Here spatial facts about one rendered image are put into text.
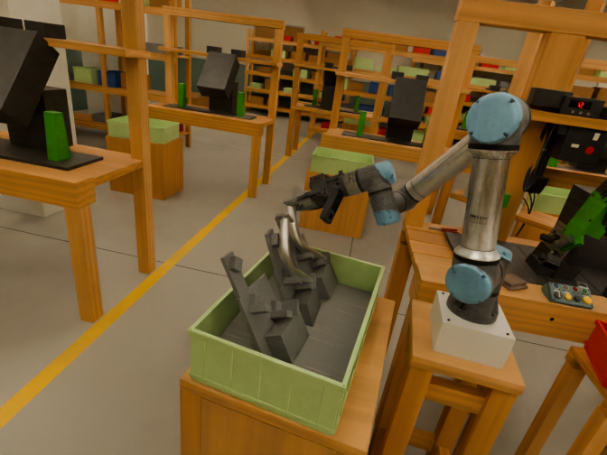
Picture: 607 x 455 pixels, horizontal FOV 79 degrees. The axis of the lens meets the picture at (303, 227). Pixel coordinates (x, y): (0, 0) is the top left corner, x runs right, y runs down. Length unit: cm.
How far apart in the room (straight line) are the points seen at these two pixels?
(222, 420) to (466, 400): 74
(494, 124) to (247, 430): 99
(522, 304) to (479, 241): 65
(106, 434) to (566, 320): 197
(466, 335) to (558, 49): 133
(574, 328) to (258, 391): 125
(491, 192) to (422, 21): 1074
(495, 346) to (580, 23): 140
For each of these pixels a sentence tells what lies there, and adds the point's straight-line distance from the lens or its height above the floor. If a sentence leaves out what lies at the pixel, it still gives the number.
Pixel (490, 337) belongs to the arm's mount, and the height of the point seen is 95.
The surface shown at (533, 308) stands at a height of 87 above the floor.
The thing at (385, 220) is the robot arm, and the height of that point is 120.
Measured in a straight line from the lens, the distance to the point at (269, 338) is 107.
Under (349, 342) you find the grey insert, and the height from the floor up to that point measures 85.
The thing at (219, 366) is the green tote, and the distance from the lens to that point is 104.
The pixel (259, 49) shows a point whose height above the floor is 173.
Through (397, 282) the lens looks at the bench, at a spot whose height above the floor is 52.
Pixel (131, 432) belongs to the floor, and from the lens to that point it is 206.
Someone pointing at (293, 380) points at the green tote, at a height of 92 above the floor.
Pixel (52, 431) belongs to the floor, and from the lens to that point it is 216.
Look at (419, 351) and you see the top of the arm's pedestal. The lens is 125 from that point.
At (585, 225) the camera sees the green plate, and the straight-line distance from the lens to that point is 189.
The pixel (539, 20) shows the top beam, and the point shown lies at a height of 189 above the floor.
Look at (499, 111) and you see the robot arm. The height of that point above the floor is 156.
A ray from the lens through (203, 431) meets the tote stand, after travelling 124.
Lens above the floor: 161
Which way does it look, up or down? 24 degrees down
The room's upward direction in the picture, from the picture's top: 8 degrees clockwise
